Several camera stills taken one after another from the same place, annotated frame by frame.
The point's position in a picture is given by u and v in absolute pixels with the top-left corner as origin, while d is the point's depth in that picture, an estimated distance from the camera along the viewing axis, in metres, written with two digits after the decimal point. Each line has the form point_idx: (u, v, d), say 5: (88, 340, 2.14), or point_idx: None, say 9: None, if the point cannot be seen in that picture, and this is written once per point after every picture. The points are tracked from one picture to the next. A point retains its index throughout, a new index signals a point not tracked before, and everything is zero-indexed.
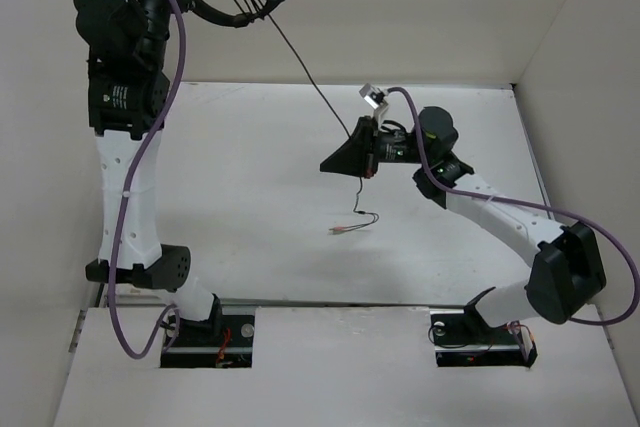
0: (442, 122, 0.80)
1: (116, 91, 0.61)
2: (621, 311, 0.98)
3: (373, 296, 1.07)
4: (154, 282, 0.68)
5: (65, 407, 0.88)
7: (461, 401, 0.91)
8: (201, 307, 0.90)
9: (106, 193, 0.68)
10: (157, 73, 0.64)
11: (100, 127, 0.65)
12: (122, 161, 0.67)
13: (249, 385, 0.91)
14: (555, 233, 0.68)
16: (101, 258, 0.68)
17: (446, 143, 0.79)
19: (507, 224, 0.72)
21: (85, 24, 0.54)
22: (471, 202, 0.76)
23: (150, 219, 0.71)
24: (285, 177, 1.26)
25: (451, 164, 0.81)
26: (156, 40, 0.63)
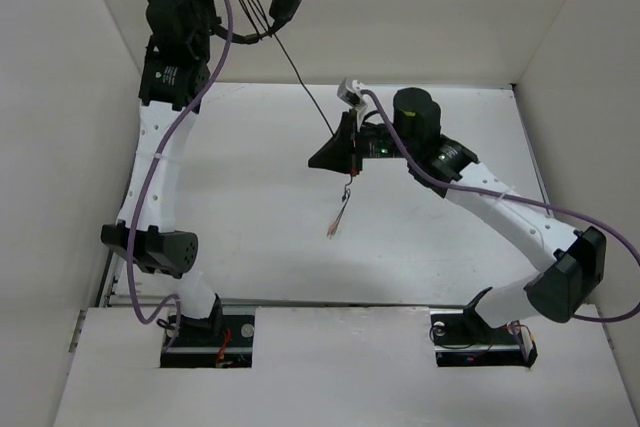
0: (412, 98, 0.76)
1: (168, 71, 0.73)
2: (621, 309, 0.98)
3: (373, 296, 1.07)
4: (164, 245, 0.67)
5: (65, 406, 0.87)
7: (463, 403, 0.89)
8: (202, 307, 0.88)
9: (139, 156, 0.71)
10: (202, 63, 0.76)
11: (146, 98, 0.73)
12: (160, 129, 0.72)
13: (248, 384, 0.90)
14: (569, 240, 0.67)
16: (120, 219, 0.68)
17: (432, 123, 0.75)
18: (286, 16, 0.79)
19: (519, 227, 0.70)
21: (154, 12, 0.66)
22: (479, 199, 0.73)
23: (171, 189, 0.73)
24: (284, 175, 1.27)
25: (450, 147, 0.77)
26: (206, 35, 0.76)
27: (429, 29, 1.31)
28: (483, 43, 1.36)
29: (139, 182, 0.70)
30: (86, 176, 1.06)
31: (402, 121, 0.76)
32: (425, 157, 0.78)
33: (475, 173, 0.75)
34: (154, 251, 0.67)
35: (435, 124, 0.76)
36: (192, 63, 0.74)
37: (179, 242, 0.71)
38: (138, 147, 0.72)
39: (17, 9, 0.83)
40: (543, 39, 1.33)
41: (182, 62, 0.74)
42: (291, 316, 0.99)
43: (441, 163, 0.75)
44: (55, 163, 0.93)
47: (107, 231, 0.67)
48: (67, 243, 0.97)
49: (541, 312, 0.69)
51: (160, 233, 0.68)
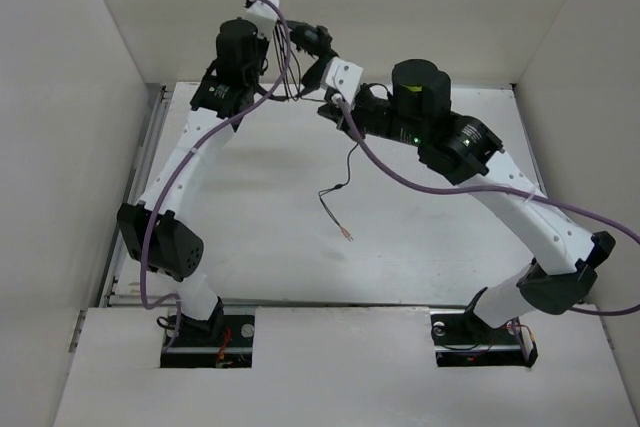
0: (413, 70, 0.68)
1: (221, 88, 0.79)
2: (619, 306, 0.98)
3: (373, 296, 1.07)
4: (176, 231, 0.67)
5: (64, 406, 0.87)
7: (462, 403, 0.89)
8: (203, 307, 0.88)
9: (177, 149, 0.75)
10: (250, 91, 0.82)
11: (196, 104, 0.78)
12: (201, 130, 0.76)
13: (248, 385, 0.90)
14: (588, 249, 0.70)
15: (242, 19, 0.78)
16: (142, 201, 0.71)
17: (436, 97, 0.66)
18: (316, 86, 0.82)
19: (542, 233, 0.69)
21: (223, 38, 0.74)
22: (505, 199, 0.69)
23: (196, 183, 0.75)
24: (285, 176, 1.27)
25: (468, 127, 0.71)
26: (258, 69, 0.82)
27: (428, 29, 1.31)
28: (483, 43, 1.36)
29: (170, 171, 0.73)
30: (86, 176, 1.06)
31: (405, 97, 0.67)
32: (439, 140, 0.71)
33: (500, 165, 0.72)
34: (164, 237, 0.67)
35: (443, 99, 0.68)
36: (242, 88, 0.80)
37: (189, 238, 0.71)
38: (178, 143, 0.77)
39: (17, 8, 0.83)
40: (543, 39, 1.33)
41: (234, 85, 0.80)
42: (291, 316, 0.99)
43: (464, 147, 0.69)
44: (55, 163, 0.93)
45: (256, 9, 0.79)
47: (125, 208, 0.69)
48: (67, 243, 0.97)
49: (534, 305, 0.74)
51: (174, 220, 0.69)
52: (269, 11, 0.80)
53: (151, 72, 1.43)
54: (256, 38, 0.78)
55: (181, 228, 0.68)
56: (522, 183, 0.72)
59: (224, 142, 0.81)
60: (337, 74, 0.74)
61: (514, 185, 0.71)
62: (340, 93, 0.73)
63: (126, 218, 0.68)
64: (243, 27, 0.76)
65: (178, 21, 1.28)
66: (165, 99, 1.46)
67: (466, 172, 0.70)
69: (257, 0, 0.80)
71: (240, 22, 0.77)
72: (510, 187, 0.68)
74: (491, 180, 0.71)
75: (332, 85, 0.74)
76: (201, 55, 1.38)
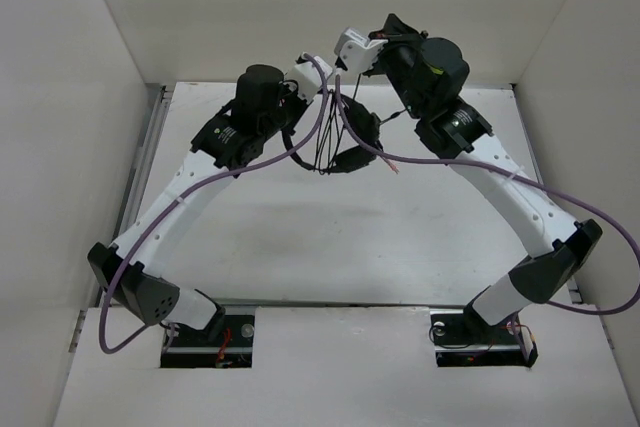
0: (441, 53, 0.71)
1: (227, 130, 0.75)
2: (613, 304, 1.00)
3: (374, 295, 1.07)
4: (141, 285, 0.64)
5: (65, 406, 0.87)
7: (462, 403, 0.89)
8: (200, 312, 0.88)
9: (164, 194, 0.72)
10: (260, 141, 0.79)
11: (195, 146, 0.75)
12: (195, 177, 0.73)
13: (248, 384, 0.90)
14: (569, 231, 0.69)
15: (269, 67, 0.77)
16: (114, 244, 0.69)
17: (453, 82, 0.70)
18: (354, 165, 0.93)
19: (522, 211, 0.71)
21: (248, 79, 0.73)
22: (488, 176, 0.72)
23: (178, 235, 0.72)
24: (285, 176, 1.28)
25: (461, 111, 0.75)
26: (273, 124, 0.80)
27: (428, 29, 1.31)
28: (483, 43, 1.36)
29: (150, 216, 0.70)
30: (86, 176, 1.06)
31: (424, 77, 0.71)
32: (437, 118, 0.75)
33: (486, 147, 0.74)
34: (129, 290, 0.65)
35: (458, 86, 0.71)
36: (252, 134, 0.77)
37: (158, 291, 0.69)
38: (167, 186, 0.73)
39: (16, 9, 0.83)
40: (543, 39, 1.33)
41: (243, 130, 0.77)
42: (291, 316, 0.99)
43: (453, 129, 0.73)
44: (54, 163, 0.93)
45: (301, 68, 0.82)
47: (97, 250, 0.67)
48: (66, 243, 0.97)
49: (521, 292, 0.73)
51: (143, 273, 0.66)
52: (307, 75, 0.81)
53: (151, 73, 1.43)
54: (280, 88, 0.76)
55: (147, 282, 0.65)
56: (507, 164, 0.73)
59: (221, 189, 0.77)
60: (342, 49, 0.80)
61: (498, 166, 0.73)
62: (338, 70, 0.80)
63: (95, 259, 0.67)
64: (268, 74, 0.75)
65: (179, 22, 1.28)
66: (165, 99, 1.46)
67: (452, 153, 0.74)
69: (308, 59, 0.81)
71: (266, 69, 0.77)
72: (492, 165, 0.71)
74: (475, 158, 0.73)
75: (338, 56, 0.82)
76: (201, 55, 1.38)
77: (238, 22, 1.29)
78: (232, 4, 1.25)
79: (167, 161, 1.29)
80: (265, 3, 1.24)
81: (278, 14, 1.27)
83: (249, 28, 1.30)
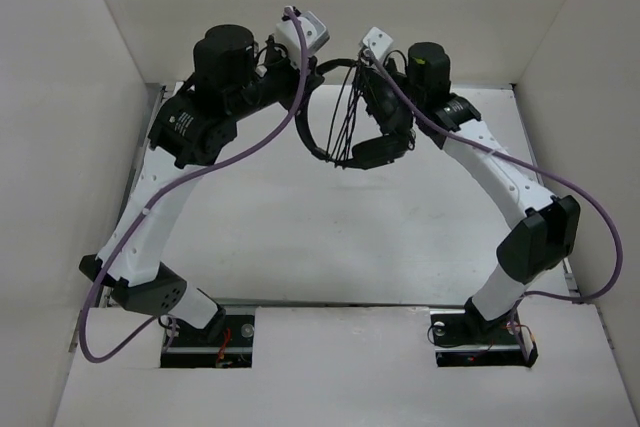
0: (426, 47, 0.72)
1: (184, 116, 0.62)
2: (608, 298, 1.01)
3: (373, 295, 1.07)
4: (131, 296, 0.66)
5: (65, 406, 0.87)
7: (462, 403, 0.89)
8: (200, 314, 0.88)
9: (132, 202, 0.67)
10: (231, 122, 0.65)
11: (154, 141, 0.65)
12: (157, 180, 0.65)
13: (248, 385, 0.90)
14: (544, 202, 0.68)
15: (238, 28, 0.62)
16: (99, 258, 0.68)
17: (438, 72, 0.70)
18: (367, 161, 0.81)
19: (501, 183, 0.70)
21: (202, 47, 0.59)
22: (470, 153, 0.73)
23: (159, 241, 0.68)
24: (285, 176, 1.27)
25: (455, 101, 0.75)
26: (245, 103, 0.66)
27: (429, 29, 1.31)
28: (483, 43, 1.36)
29: (125, 228, 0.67)
30: (86, 176, 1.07)
31: (412, 69, 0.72)
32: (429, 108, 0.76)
33: (471, 129, 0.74)
34: (120, 302, 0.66)
35: (443, 76, 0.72)
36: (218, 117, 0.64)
37: (154, 293, 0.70)
38: (134, 190, 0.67)
39: (17, 10, 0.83)
40: (542, 39, 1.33)
41: (206, 112, 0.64)
42: (291, 316, 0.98)
43: (444, 115, 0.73)
44: (54, 163, 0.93)
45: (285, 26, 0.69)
47: (86, 261, 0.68)
48: (66, 243, 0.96)
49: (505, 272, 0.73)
51: (129, 288, 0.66)
52: (292, 35, 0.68)
53: (152, 72, 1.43)
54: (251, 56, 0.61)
55: (134, 295, 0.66)
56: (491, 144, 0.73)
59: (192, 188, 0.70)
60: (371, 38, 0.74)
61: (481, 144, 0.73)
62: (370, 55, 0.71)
63: (87, 270, 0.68)
64: (234, 39, 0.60)
65: (178, 22, 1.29)
66: (164, 99, 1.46)
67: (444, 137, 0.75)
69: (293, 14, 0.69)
71: (232, 32, 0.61)
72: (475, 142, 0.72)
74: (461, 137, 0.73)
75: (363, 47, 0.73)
76: None
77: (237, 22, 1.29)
78: (233, 4, 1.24)
79: None
80: (265, 3, 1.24)
81: (278, 14, 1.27)
83: (249, 28, 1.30)
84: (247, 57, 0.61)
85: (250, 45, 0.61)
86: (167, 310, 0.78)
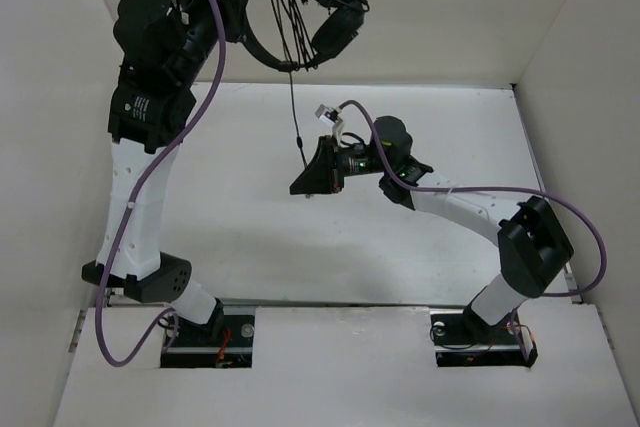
0: (386, 127, 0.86)
1: (138, 100, 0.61)
2: (611, 299, 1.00)
3: (372, 295, 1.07)
4: (143, 291, 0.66)
5: (64, 407, 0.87)
7: (462, 403, 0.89)
8: (201, 310, 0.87)
9: (114, 200, 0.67)
10: (184, 91, 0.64)
11: (117, 135, 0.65)
12: (132, 173, 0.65)
13: (248, 385, 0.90)
14: (513, 211, 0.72)
15: None
16: (98, 261, 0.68)
17: (402, 148, 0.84)
18: (330, 48, 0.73)
19: (470, 210, 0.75)
21: (122, 29, 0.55)
22: (434, 198, 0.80)
23: (152, 231, 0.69)
24: (285, 176, 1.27)
25: (414, 166, 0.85)
26: (191, 60, 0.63)
27: (428, 29, 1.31)
28: (483, 43, 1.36)
29: (114, 227, 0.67)
30: (85, 176, 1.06)
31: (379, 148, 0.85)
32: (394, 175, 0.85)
33: (430, 178, 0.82)
34: (133, 295, 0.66)
35: (406, 151, 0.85)
36: (171, 92, 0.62)
37: (164, 281, 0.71)
38: (113, 189, 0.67)
39: (16, 9, 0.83)
40: (543, 39, 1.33)
41: (159, 91, 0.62)
42: (291, 317, 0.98)
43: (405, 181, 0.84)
44: (54, 163, 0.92)
45: None
47: (86, 268, 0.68)
48: (66, 243, 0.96)
49: (522, 293, 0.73)
51: (139, 282, 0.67)
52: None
53: None
54: (173, 17, 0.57)
55: (146, 287, 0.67)
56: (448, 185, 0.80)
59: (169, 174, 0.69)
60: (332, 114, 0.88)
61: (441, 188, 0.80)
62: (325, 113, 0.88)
63: (89, 277, 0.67)
64: (150, 7, 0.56)
65: None
66: None
67: (411, 201, 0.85)
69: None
71: None
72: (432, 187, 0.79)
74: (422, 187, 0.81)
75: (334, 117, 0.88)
76: None
77: None
78: None
79: None
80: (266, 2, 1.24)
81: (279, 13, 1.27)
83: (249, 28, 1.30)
84: (171, 22, 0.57)
85: (170, 9, 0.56)
86: (178, 298, 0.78)
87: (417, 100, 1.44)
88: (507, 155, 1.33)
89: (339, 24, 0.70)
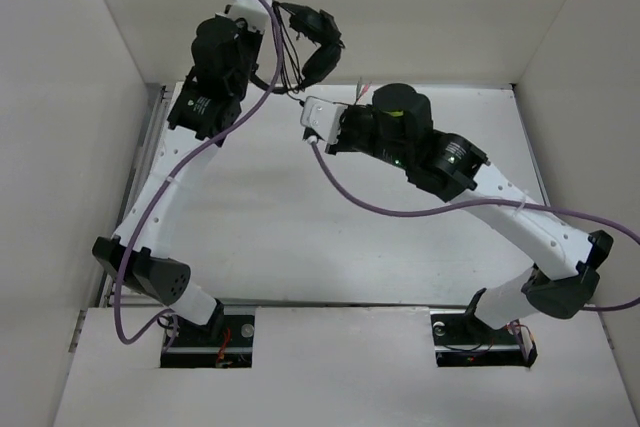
0: (392, 92, 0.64)
1: (201, 100, 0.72)
2: (613, 299, 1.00)
3: (372, 295, 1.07)
4: (153, 266, 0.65)
5: (64, 407, 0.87)
7: (463, 403, 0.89)
8: (201, 310, 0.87)
9: (153, 176, 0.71)
10: (235, 101, 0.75)
11: (173, 122, 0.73)
12: (178, 154, 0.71)
13: (248, 385, 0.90)
14: (587, 249, 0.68)
15: (220, 20, 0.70)
16: (117, 234, 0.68)
17: (419, 120, 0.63)
18: (316, 78, 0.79)
19: (540, 239, 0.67)
21: (198, 45, 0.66)
22: (496, 210, 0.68)
23: (176, 214, 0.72)
24: (286, 176, 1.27)
25: (451, 143, 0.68)
26: (242, 76, 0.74)
27: (428, 29, 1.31)
28: (483, 43, 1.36)
29: (144, 202, 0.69)
30: (86, 177, 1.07)
31: (388, 123, 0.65)
32: (424, 158, 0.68)
33: (486, 178, 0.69)
34: (141, 274, 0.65)
35: (426, 119, 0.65)
36: (225, 99, 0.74)
37: (170, 270, 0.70)
38: (153, 167, 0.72)
39: (16, 10, 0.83)
40: (543, 39, 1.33)
41: (216, 96, 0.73)
42: (290, 317, 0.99)
43: (450, 166, 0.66)
44: (54, 164, 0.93)
45: (240, 2, 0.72)
47: (100, 242, 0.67)
48: (66, 244, 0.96)
49: (542, 310, 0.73)
51: (151, 257, 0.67)
52: (259, 7, 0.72)
53: (152, 73, 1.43)
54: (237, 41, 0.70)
55: (158, 267, 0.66)
56: (511, 193, 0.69)
59: (204, 164, 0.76)
60: (312, 114, 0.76)
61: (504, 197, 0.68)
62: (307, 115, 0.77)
63: (101, 252, 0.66)
64: (222, 30, 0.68)
65: (177, 20, 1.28)
66: (165, 100, 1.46)
67: (454, 191, 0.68)
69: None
71: (217, 24, 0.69)
72: (501, 199, 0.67)
74: (480, 194, 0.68)
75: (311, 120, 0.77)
76: None
77: None
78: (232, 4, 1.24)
79: None
80: None
81: None
83: None
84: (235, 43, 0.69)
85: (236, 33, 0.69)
86: (174, 302, 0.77)
87: None
88: (507, 155, 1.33)
89: (328, 58, 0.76)
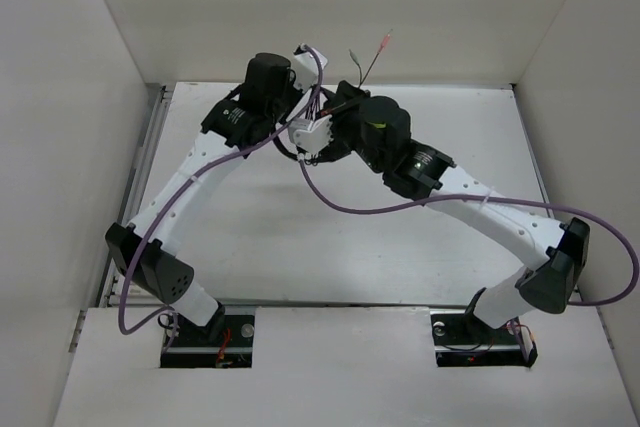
0: (377, 107, 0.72)
1: (236, 111, 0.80)
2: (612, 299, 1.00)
3: (372, 295, 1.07)
4: (161, 260, 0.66)
5: (64, 407, 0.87)
7: (462, 403, 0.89)
8: (201, 311, 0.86)
9: (178, 173, 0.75)
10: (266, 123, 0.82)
11: (206, 127, 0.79)
12: (206, 156, 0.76)
13: (248, 385, 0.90)
14: (558, 235, 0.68)
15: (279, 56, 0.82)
16: (132, 224, 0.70)
17: (399, 132, 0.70)
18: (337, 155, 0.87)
19: (509, 229, 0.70)
21: (257, 65, 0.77)
22: (465, 206, 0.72)
23: (192, 213, 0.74)
24: (285, 177, 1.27)
25: (423, 153, 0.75)
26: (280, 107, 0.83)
27: (428, 30, 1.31)
28: (483, 43, 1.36)
29: (166, 196, 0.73)
30: (86, 176, 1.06)
31: (371, 134, 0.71)
32: (399, 166, 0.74)
33: (454, 178, 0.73)
34: (149, 268, 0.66)
35: (405, 133, 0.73)
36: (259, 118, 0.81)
37: (176, 267, 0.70)
38: (180, 165, 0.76)
39: (15, 9, 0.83)
40: (543, 39, 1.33)
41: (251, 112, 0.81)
42: (290, 317, 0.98)
43: (418, 172, 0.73)
44: (53, 164, 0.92)
45: (301, 58, 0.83)
47: (114, 229, 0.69)
48: (66, 244, 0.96)
49: (540, 308, 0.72)
51: (161, 250, 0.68)
52: (312, 68, 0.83)
53: (152, 72, 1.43)
54: (287, 76, 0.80)
55: (165, 261, 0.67)
56: (477, 189, 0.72)
59: (227, 174, 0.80)
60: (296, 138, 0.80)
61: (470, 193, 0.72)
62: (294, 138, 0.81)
63: (113, 238, 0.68)
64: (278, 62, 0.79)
65: (177, 20, 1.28)
66: (165, 100, 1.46)
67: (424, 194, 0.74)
69: (307, 50, 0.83)
71: (275, 57, 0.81)
72: (466, 195, 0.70)
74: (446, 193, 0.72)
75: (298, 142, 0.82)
76: (202, 56, 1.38)
77: (238, 22, 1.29)
78: (232, 4, 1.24)
79: (166, 161, 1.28)
80: (265, 3, 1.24)
81: (279, 13, 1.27)
83: (249, 28, 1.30)
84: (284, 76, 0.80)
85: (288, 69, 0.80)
86: (174, 302, 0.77)
87: (418, 100, 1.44)
88: (507, 155, 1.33)
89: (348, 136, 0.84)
